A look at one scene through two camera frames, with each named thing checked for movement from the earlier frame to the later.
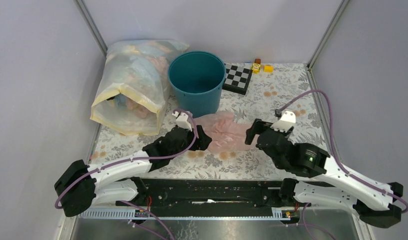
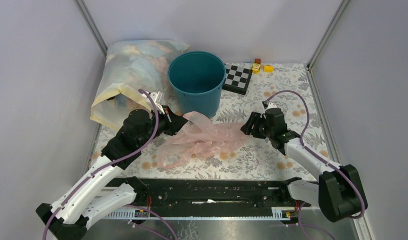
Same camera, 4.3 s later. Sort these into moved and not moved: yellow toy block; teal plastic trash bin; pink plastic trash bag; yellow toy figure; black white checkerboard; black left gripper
Moved: pink plastic trash bag; black left gripper
Not moved: teal plastic trash bin; black white checkerboard; yellow toy figure; yellow toy block
